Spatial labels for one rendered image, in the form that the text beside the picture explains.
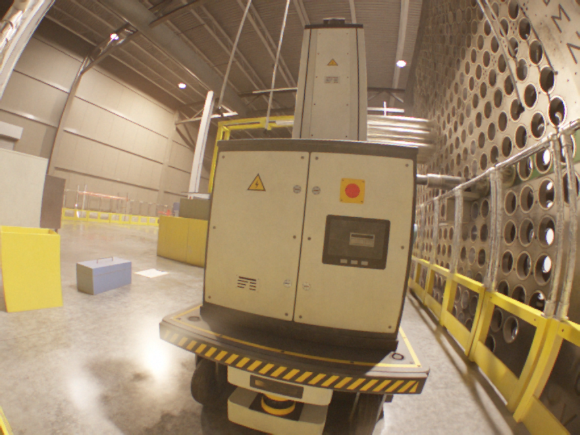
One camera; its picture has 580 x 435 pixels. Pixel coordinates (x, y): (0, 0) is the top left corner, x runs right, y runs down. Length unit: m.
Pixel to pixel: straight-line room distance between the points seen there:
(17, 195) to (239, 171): 2.56
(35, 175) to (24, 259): 1.54
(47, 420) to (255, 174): 0.97
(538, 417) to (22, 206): 3.62
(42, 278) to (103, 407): 0.90
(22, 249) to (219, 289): 1.17
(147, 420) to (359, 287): 0.72
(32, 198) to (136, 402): 2.41
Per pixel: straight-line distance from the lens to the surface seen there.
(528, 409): 1.05
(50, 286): 1.61
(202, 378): 0.76
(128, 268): 2.11
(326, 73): 1.28
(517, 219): 2.55
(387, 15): 11.33
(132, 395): 0.93
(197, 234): 3.12
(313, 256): 0.59
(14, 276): 1.55
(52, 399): 0.96
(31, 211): 2.95
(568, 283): 0.94
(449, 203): 3.40
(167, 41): 10.63
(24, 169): 2.93
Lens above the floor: 0.61
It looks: 2 degrees up
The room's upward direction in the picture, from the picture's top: 6 degrees clockwise
